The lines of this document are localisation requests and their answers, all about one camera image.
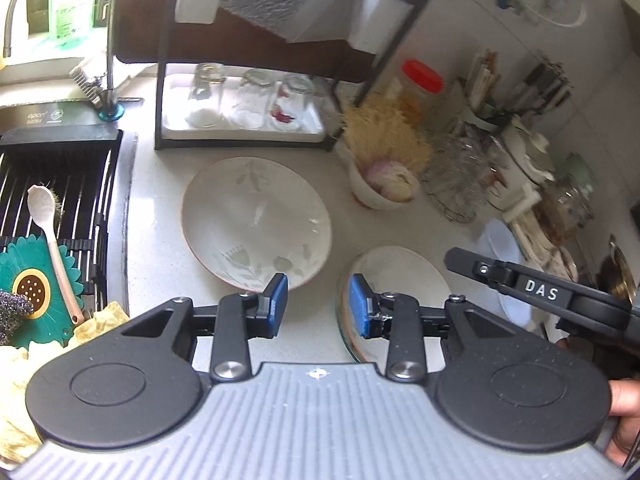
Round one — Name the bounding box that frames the small floral ceramic plate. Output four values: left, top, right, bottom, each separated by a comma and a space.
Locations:
336, 245, 452, 365

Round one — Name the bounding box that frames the green dish soap bottle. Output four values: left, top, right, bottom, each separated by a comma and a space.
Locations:
47, 0, 99, 52

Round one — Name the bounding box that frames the metal wire cup rack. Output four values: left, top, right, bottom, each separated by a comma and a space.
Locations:
421, 125, 502, 224

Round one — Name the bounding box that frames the white bowl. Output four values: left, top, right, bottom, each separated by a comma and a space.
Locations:
476, 219, 532, 327

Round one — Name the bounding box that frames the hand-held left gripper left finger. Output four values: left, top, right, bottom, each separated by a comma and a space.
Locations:
120, 273, 290, 384

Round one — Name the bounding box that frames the ceramic bowl holding onion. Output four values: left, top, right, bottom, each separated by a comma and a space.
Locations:
348, 157, 422, 211

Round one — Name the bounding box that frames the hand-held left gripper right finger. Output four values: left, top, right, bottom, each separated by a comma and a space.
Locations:
348, 273, 521, 384

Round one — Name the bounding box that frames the black metal dish rack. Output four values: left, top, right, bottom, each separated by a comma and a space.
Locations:
153, 0, 446, 154

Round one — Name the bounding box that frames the dark scouring pad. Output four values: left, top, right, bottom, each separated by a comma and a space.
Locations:
0, 289, 34, 347

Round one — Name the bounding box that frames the black sink drain rack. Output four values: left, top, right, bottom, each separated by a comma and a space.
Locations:
0, 129, 124, 312

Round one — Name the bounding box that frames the clear drinking glass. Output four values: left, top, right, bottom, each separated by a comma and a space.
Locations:
185, 62, 226, 129
232, 68, 276, 130

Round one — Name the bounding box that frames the white plastic spoon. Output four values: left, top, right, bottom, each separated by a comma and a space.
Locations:
26, 184, 86, 326

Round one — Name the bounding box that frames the metal kitchen faucet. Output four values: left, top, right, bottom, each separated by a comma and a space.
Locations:
2, 0, 124, 122

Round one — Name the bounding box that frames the yellow dish cloth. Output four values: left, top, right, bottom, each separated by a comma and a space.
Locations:
0, 301, 132, 467

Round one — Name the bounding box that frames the group of clear glass cups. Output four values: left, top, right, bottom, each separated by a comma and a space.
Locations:
424, 125, 500, 212

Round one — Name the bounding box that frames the cut purple onion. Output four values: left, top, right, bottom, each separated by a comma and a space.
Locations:
364, 158, 420, 202

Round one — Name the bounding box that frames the white plastic container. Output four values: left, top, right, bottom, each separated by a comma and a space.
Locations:
347, 0, 417, 57

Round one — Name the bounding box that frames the clear glass with red print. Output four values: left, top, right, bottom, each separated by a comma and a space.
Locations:
269, 73, 316, 134

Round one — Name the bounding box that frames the person's right hand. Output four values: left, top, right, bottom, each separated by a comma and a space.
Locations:
609, 379, 640, 467

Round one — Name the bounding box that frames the white kettle base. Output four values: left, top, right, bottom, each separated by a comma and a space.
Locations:
504, 184, 557, 267

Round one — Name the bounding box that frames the large floral ceramic plate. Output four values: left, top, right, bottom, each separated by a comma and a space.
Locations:
181, 156, 334, 294

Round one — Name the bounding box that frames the dark pot with brass lid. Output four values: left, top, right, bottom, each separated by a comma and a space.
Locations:
597, 234, 638, 303

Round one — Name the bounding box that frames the glass kettle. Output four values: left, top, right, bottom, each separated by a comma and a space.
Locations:
544, 179, 597, 233

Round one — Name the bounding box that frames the bundle of kitchen utensils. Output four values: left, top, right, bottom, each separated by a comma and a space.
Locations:
512, 57, 573, 113

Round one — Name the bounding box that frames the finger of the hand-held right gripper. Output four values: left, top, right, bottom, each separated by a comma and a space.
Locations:
444, 247, 582, 320

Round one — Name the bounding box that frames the white drip tray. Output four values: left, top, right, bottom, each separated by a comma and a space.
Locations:
161, 72, 327, 144

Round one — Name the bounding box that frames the green flower-shaped sponge holder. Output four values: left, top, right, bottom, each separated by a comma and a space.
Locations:
0, 234, 87, 350

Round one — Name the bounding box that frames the white cooking pot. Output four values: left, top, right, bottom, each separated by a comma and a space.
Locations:
499, 119, 557, 211

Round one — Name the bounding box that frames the bunch of dried noodles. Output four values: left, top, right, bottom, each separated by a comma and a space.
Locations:
339, 94, 434, 172

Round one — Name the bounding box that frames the red-lidded plastic jar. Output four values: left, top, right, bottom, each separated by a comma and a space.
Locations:
384, 58, 446, 127

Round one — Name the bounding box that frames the grey dish brush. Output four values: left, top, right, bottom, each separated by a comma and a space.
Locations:
69, 56, 104, 107

